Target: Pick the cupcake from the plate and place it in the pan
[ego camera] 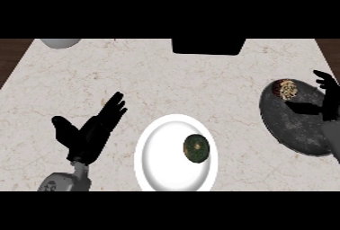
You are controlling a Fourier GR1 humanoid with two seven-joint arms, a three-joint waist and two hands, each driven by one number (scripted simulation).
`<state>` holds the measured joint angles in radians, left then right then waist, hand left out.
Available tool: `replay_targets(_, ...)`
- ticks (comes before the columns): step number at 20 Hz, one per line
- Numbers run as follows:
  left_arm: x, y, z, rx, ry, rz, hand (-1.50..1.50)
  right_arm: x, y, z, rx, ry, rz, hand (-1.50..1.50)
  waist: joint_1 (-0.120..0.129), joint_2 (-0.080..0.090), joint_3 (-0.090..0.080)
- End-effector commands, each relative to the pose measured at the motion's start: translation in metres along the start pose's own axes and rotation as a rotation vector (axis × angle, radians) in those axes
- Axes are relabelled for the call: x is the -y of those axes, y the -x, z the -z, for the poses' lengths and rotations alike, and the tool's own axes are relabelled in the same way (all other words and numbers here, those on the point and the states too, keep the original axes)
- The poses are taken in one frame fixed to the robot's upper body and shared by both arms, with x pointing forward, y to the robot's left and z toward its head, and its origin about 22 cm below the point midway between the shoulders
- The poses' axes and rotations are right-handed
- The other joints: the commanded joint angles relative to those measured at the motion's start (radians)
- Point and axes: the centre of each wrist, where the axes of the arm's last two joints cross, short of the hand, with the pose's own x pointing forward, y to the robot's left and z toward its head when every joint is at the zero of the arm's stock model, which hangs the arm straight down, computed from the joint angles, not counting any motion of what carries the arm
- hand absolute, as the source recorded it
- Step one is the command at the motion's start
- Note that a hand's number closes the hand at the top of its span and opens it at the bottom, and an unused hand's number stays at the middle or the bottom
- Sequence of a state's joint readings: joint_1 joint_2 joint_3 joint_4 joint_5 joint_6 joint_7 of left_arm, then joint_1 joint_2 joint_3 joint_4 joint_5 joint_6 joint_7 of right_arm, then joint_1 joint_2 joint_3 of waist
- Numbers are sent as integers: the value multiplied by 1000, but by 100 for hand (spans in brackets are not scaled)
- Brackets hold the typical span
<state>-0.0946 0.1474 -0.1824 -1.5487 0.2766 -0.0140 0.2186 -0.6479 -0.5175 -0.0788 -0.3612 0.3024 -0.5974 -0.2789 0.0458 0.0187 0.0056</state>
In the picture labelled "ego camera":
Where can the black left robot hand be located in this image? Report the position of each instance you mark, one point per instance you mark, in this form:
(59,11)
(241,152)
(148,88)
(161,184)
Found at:
(94,128)

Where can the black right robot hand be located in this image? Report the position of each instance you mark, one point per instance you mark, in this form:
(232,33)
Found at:
(331,103)

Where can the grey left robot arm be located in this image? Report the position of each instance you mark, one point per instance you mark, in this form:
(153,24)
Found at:
(66,179)

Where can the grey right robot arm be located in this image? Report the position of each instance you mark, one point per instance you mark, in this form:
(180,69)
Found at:
(331,137)

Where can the brown and cream cupcake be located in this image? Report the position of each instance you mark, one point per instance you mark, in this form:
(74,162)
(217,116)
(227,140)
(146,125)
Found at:
(287,89)

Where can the dark grey pan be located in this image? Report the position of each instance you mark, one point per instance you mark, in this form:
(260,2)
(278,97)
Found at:
(294,125)

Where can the white oval plate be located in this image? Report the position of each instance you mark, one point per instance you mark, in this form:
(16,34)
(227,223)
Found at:
(176,154)

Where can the dark green cupcake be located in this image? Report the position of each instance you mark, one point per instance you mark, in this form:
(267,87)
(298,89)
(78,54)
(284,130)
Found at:
(196,148)

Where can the pale grey bowl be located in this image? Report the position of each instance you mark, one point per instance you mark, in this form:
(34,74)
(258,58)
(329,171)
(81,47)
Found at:
(59,42)

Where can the black appliance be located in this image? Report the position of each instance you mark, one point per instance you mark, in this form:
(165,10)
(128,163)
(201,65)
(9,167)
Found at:
(207,46)

